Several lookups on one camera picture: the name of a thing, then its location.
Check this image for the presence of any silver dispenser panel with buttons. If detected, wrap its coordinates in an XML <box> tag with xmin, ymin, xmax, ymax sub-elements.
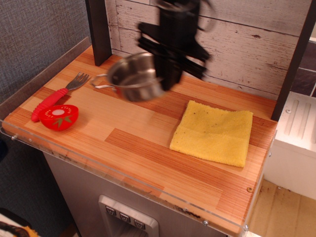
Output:
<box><xmin>98</xmin><ymin>195</ymin><xmax>159</xmax><ymax>237</ymax></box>

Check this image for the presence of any dark shelf post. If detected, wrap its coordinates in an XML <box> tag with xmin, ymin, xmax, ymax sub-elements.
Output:
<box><xmin>271</xmin><ymin>0</ymin><xmax>316</xmax><ymax>121</ymax></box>
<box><xmin>85</xmin><ymin>0</ymin><xmax>112</xmax><ymax>66</ymax></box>

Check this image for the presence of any red handled metal fork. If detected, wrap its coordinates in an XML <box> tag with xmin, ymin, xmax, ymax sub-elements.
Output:
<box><xmin>31</xmin><ymin>72</ymin><xmax>89</xmax><ymax>122</ymax></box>

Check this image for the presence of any white toy sink unit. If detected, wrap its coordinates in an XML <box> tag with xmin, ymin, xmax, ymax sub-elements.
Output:
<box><xmin>264</xmin><ymin>92</ymin><xmax>316</xmax><ymax>199</ymax></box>

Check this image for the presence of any yellow object bottom left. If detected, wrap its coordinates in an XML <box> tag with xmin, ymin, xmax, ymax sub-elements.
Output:
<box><xmin>23</xmin><ymin>226</ymin><xmax>38</xmax><ymax>237</ymax></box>

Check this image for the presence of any grey toy fridge cabinet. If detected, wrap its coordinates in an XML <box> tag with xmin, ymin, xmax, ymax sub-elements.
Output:
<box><xmin>44</xmin><ymin>154</ymin><xmax>224</xmax><ymax>237</ymax></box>

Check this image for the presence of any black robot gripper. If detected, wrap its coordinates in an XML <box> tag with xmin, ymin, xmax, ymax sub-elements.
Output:
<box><xmin>138</xmin><ymin>7</ymin><xmax>210</xmax><ymax>91</ymax></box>

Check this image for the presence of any red toy tomato half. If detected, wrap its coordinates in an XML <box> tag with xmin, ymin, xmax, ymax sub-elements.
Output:
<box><xmin>39</xmin><ymin>105</ymin><xmax>79</xmax><ymax>131</ymax></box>

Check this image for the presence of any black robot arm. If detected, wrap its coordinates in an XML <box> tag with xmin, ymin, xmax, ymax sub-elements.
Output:
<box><xmin>138</xmin><ymin>0</ymin><xmax>210</xmax><ymax>91</ymax></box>

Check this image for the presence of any stainless steel pot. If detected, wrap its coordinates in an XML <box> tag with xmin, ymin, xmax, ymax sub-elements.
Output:
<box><xmin>90</xmin><ymin>52</ymin><xmax>165</xmax><ymax>102</ymax></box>

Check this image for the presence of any dark left shelf post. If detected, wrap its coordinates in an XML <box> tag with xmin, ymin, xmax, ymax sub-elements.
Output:
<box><xmin>85</xmin><ymin>0</ymin><xmax>112</xmax><ymax>66</ymax></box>

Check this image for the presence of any dark right shelf post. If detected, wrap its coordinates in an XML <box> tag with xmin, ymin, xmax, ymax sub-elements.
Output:
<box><xmin>271</xmin><ymin>0</ymin><xmax>316</xmax><ymax>121</ymax></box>

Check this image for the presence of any clear acrylic edge guard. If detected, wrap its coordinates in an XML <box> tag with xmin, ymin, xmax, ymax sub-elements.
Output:
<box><xmin>2</xmin><ymin>117</ymin><xmax>277</xmax><ymax>237</ymax></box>

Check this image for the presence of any yellow towel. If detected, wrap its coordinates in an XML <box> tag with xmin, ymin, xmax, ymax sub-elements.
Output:
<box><xmin>169</xmin><ymin>100</ymin><xmax>253</xmax><ymax>167</ymax></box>

